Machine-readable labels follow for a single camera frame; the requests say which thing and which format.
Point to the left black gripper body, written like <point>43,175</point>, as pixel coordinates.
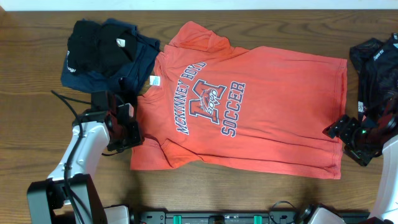
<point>127,135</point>

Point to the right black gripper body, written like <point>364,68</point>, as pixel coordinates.
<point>362,143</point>

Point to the orange-red soccer t-shirt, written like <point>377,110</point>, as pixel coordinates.
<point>262,109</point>

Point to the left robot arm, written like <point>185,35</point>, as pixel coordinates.
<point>68,194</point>

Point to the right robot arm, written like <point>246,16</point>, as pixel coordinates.
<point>385,207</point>

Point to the navy blue folded garment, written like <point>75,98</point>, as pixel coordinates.
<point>130,78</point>

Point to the black mesh sports garment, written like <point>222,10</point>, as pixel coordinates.
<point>376,64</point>

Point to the black folded garment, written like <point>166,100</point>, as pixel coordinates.
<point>100,48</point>

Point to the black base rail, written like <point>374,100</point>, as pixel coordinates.
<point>160,217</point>

